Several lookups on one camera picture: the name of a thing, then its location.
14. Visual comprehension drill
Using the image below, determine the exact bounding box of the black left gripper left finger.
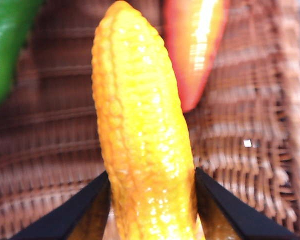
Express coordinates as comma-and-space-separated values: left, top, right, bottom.
9, 171, 112, 240

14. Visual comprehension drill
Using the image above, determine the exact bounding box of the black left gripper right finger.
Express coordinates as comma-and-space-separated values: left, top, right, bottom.
194, 166, 300, 240

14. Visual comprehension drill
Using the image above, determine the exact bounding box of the yellow corn cob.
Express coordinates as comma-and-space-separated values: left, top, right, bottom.
91, 0, 200, 240

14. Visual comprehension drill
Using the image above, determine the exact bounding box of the brown woven wicker basket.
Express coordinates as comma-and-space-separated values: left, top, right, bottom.
0, 0, 300, 240

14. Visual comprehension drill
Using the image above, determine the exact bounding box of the orange carrot with green leaves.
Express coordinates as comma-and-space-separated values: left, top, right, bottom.
163, 0, 231, 113

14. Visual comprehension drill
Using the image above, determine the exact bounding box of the green pepper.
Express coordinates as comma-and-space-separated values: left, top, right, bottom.
0, 0, 45, 112

